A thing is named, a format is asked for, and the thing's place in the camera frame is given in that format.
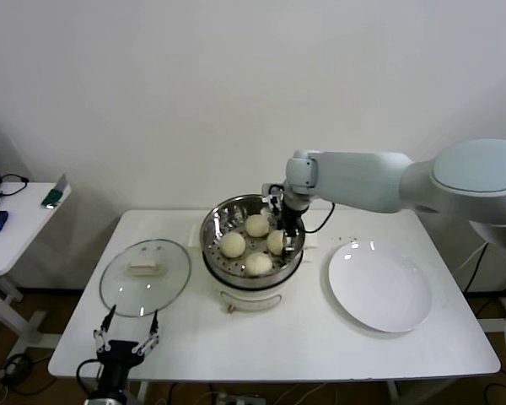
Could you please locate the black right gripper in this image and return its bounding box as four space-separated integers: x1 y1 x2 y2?
271 195 305 255

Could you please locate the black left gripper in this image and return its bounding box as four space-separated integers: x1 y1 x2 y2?
93 305 160 394

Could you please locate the white steamed baozi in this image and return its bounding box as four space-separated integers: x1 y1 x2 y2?
244 213 270 238
244 251 274 278
218 231 247 259
266 229 288 256

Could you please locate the glass lid with cream handle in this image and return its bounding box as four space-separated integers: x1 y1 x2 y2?
99 239 193 318

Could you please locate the perforated steel steamer basket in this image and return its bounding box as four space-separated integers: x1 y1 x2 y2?
188 193 319 289

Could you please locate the white electric cooking pot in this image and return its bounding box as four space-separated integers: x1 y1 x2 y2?
201 248 314 316

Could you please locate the white round plate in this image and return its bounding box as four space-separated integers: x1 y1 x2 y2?
327 240 433 334

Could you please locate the white floor power strip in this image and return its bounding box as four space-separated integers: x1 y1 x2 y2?
213 392 267 405

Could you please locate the white side table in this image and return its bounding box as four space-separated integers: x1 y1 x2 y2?
0 181 73 358

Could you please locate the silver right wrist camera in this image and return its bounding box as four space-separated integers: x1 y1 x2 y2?
261 181 286 199

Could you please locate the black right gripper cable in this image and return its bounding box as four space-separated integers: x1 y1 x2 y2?
301 201 336 234

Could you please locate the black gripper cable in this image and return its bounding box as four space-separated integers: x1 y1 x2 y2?
76 358 105 389
301 201 336 234

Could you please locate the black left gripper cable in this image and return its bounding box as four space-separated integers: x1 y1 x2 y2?
76 358 105 389

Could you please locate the coiled floor cable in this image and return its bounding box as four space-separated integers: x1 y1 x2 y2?
0 353 41 387

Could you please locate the green handled scraper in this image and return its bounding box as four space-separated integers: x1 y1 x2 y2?
40 173 68 211

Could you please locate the black cable with plug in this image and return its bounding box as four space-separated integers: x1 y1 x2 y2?
0 174 30 199

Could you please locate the thin white cable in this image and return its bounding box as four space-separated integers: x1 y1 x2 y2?
454 246 485 272

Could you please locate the thin black cable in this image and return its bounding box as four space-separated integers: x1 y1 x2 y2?
463 244 489 293

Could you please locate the white stand base frame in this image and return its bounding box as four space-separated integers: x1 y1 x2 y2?
476 294 506 334

